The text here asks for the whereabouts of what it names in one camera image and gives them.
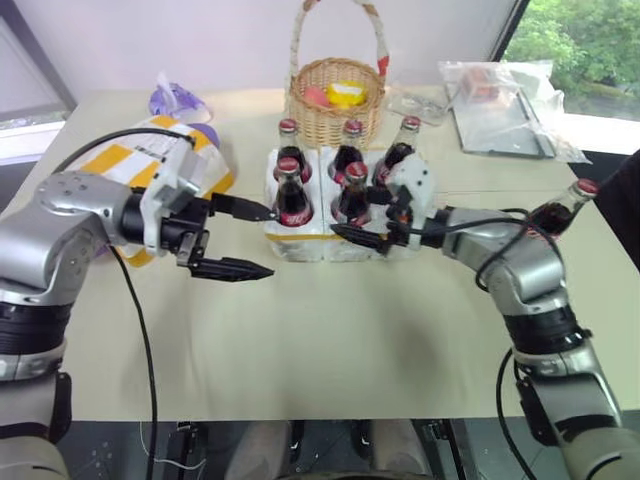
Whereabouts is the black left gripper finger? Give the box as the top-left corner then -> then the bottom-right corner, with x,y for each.
187,256 -> 276,285
208,192 -> 280,222

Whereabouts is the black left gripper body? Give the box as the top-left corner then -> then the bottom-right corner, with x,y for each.
159,195 -> 215,274

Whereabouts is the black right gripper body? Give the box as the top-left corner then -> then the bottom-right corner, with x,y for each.
382,188 -> 417,254

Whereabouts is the glass cola bottle red cap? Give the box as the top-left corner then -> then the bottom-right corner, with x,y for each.
331,119 -> 367,177
271,154 -> 316,229
276,118 -> 314,184
524,178 -> 600,239
336,160 -> 375,230
373,115 -> 423,190

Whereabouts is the white bottle crate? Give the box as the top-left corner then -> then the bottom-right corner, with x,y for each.
263,146 -> 432,264

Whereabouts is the small clear plastic bag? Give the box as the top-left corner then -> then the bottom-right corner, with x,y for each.
387,83 -> 450,120

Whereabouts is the yellow toy food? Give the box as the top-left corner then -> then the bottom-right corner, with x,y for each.
326,81 -> 370,109

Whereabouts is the pink toy food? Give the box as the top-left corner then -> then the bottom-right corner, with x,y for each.
303,86 -> 332,109

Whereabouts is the purple plastic bag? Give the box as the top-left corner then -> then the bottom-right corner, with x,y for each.
148,71 -> 222,147

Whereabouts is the grey metal tray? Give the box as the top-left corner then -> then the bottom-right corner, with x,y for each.
448,88 -> 557,160

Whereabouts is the large clear plastic bag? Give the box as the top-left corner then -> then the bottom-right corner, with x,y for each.
436,58 -> 594,165

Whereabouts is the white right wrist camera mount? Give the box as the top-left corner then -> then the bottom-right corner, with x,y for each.
387,154 -> 437,224

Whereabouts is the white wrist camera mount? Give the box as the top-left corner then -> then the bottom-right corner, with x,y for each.
387,154 -> 437,224
141,144 -> 207,257

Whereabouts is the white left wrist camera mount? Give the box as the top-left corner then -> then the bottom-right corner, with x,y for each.
141,144 -> 207,257

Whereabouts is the wicker basket with white handle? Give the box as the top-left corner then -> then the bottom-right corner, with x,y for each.
283,0 -> 395,152

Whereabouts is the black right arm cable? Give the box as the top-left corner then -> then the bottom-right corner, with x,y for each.
407,207 -> 562,480

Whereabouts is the black window frame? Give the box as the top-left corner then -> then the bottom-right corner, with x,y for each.
488,0 -> 532,62

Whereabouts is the grey window frame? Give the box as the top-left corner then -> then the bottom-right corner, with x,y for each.
0,0 -> 79,167

